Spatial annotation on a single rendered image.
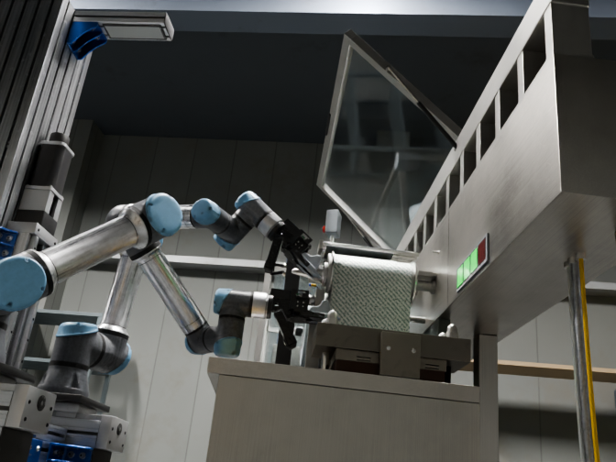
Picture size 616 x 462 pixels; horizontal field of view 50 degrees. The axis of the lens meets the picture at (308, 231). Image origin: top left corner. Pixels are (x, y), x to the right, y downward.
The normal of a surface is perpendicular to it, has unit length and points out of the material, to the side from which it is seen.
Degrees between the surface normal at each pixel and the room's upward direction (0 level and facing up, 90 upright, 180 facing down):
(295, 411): 90
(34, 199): 90
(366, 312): 90
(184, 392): 90
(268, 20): 180
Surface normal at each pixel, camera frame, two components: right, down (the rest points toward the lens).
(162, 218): 0.75, -0.27
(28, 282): 0.58, -0.18
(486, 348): 0.07, -0.38
